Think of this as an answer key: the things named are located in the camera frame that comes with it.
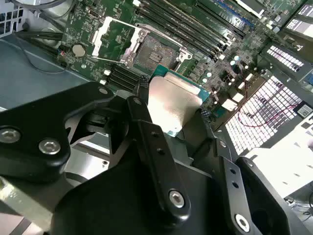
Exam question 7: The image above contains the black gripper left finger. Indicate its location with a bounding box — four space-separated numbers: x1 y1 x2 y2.
0 75 192 222

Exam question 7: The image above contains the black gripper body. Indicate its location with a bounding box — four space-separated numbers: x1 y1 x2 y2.
50 104 233 235

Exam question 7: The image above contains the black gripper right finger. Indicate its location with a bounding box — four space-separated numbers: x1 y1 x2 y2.
199 110 306 235

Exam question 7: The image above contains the silver CPU green edge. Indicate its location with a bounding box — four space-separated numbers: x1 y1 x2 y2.
148 65 212 138

